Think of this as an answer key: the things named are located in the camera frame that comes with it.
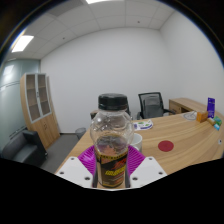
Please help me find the small dark brown box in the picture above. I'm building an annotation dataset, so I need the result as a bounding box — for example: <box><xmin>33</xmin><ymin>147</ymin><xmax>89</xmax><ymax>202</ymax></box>
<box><xmin>89</xmin><ymin>109</ymin><xmax>100</xmax><ymax>120</ymax></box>

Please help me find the green flat box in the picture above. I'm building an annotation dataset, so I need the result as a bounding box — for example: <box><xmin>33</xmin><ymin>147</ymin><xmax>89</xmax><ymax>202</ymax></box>
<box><xmin>213</xmin><ymin>115</ymin><xmax>223</xmax><ymax>127</ymax></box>

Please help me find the grey mesh office chair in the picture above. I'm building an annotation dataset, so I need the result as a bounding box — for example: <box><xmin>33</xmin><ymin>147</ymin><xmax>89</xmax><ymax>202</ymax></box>
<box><xmin>136</xmin><ymin>91</ymin><xmax>176</xmax><ymax>120</ymax></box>

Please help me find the white printed leaflet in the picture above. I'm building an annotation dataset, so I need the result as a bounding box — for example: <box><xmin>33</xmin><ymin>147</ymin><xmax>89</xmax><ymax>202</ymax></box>
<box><xmin>133</xmin><ymin>119</ymin><xmax>154</xmax><ymax>131</ymax></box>

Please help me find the orange wooden tissue box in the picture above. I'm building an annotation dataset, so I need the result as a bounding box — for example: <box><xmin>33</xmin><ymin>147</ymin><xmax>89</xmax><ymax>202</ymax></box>
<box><xmin>195</xmin><ymin>110</ymin><xmax>210</xmax><ymax>123</ymax></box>

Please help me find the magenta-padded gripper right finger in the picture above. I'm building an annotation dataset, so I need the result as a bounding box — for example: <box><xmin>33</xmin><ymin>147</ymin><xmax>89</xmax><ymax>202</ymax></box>
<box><xmin>124</xmin><ymin>144</ymin><xmax>168</xmax><ymax>190</ymax></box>

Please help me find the flat round red coaster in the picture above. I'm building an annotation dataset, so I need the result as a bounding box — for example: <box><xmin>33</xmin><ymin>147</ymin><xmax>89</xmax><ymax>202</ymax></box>
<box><xmin>157</xmin><ymin>139</ymin><xmax>175</xmax><ymax>153</ymax></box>

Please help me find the rectangular ceiling light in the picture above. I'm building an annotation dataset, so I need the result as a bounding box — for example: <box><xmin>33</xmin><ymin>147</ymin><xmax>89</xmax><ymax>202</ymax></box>
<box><xmin>11</xmin><ymin>34</ymin><xmax>35</xmax><ymax>54</ymax></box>
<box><xmin>85</xmin><ymin>0</ymin><xmax>111</xmax><ymax>5</ymax></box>

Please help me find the clear bottle with black cap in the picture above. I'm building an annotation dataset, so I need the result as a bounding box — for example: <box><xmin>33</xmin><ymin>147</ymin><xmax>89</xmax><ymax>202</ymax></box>
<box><xmin>89</xmin><ymin>93</ymin><xmax>135</xmax><ymax>190</ymax></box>

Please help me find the purple standing sign card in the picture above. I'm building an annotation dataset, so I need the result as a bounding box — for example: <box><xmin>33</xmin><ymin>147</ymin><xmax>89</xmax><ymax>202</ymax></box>
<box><xmin>206</xmin><ymin>97</ymin><xmax>216</xmax><ymax>119</ymax></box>

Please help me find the round grey patterned mat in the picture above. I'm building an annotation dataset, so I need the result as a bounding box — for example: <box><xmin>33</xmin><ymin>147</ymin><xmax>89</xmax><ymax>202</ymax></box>
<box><xmin>183</xmin><ymin>110</ymin><xmax>198</xmax><ymax>121</ymax></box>

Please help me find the grey waste bin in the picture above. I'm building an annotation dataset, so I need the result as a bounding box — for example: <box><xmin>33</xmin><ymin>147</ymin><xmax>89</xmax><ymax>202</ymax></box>
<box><xmin>74</xmin><ymin>127</ymin><xmax>87</xmax><ymax>140</ymax></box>

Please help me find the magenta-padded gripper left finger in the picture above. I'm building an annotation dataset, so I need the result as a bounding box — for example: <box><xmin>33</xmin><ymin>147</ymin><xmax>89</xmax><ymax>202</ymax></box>
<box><xmin>54</xmin><ymin>144</ymin><xmax>100</xmax><ymax>190</ymax></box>

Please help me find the wooden cabinet with glass doors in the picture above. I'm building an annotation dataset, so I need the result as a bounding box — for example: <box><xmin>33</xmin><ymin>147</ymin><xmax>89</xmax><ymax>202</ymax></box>
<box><xmin>19</xmin><ymin>72</ymin><xmax>62</xmax><ymax>150</ymax></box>

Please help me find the wooden side desk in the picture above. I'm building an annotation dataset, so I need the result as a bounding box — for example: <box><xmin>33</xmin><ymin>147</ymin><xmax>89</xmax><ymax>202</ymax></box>
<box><xmin>168</xmin><ymin>97</ymin><xmax>209</xmax><ymax>116</ymax></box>

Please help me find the black sofa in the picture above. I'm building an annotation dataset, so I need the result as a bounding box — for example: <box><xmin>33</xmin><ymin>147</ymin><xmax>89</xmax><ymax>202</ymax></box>
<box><xmin>0</xmin><ymin>129</ymin><xmax>48</xmax><ymax>167</ymax></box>

